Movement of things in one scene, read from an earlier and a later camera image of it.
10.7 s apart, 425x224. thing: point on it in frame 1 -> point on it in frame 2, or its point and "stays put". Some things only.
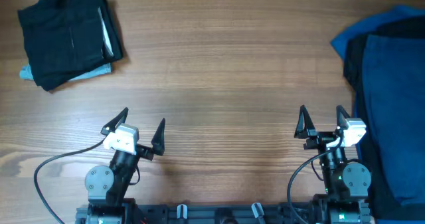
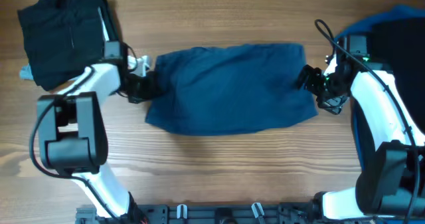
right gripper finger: (305, 124) -> (307, 78)
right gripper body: (323, 137) -> (316, 82)
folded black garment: (68, 32) stays put
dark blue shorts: (394, 66) -> (228, 89)
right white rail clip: (257, 210) stays put
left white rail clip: (182, 211) stays put
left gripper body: (142, 149) -> (142, 88)
